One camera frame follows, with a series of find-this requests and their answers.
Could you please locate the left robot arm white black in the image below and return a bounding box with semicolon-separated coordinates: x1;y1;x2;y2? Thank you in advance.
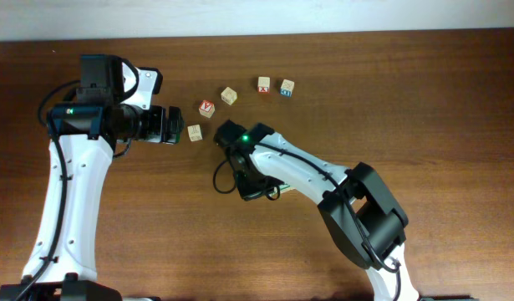
0;54;185;300

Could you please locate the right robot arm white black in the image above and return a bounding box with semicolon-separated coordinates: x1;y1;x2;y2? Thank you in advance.
214;120;420;300

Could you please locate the wooden block plain drawing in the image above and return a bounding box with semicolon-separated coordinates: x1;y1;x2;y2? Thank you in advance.
187;125;203;142

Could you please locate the wooden block red A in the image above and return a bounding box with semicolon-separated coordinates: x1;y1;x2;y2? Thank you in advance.
198;99;215;119

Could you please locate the wooden block yellow side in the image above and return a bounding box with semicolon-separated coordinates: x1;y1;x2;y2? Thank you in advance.
221;87;237;105

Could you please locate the wooden block red X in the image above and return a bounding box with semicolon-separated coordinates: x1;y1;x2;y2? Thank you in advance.
257;76;271;94

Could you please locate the wooden block blue D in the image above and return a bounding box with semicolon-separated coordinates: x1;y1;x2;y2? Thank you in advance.
280;79;295;97

